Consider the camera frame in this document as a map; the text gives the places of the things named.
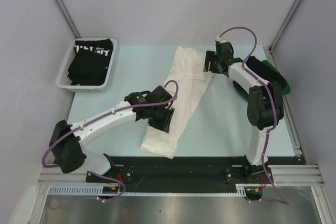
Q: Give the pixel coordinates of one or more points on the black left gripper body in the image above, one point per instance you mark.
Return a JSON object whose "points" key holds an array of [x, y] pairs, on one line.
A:
{"points": [[160, 118]]}

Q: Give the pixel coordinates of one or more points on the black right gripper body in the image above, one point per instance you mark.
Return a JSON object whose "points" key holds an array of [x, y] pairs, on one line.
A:
{"points": [[211, 56]]}

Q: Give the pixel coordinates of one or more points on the white floral print t-shirt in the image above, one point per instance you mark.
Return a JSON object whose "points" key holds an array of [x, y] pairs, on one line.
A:
{"points": [[187, 70]]}

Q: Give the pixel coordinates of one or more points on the white plastic laundry basket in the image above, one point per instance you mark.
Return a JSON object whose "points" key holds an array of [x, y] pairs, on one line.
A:
{"points": [[63, 81]]}

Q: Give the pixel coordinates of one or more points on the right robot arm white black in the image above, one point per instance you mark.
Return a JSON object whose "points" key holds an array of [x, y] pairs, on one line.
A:
{"points": [[265, 104]]}

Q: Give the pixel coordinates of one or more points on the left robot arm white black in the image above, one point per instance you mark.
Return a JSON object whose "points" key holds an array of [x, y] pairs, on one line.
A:
{"points": [[69, 142]]}

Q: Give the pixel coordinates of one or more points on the folded green t-shirt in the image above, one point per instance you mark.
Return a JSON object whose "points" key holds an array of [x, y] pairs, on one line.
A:
{"points": [[284, 87]]}

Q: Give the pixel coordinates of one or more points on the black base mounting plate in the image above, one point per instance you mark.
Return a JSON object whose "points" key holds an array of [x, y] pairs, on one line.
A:
{"points": [[186, 175]]}

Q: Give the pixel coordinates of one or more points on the black t-shirt white lettering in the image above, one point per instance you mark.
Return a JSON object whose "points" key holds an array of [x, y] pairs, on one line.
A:
{"points": [[91, 62]]}

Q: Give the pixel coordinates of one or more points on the right rear aluminium post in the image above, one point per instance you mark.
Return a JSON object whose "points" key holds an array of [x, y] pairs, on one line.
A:
{"points": [[285, 24]]}

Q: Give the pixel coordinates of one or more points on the aluminium post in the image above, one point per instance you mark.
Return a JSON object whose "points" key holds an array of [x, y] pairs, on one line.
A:
{"points": [[67, 18], [285, 24]]}

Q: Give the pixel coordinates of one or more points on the light blue cable duct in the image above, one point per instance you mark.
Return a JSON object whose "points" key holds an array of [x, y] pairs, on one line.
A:
{"points": [[108, 191]]}

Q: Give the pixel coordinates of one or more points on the aluminium front frame rail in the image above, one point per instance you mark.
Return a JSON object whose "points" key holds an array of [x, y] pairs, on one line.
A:
{"points": [[283, 175]]}

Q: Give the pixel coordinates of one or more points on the left rear aluminium post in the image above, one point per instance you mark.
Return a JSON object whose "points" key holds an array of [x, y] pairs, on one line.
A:
{"points": [[67, 18]]}

